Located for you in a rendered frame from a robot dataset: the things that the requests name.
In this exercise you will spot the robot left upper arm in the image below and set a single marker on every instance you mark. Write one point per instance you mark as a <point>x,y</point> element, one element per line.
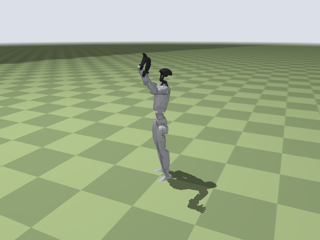
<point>161,91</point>

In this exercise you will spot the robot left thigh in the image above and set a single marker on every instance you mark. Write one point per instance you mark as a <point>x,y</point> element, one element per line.
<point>160,138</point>

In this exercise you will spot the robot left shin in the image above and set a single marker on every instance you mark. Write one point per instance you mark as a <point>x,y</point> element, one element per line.
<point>165,162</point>

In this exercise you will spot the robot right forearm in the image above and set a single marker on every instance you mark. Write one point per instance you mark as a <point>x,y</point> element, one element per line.
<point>140,71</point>

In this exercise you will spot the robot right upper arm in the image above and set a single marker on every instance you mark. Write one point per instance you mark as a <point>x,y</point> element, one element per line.
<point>156,84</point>

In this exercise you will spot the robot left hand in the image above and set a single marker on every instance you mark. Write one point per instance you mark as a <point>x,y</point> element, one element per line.
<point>147,66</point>

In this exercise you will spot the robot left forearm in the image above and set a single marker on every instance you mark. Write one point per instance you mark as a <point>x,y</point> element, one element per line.
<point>149,84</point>

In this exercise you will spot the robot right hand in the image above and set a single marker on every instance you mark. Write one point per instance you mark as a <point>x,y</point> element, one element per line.
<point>143,61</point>

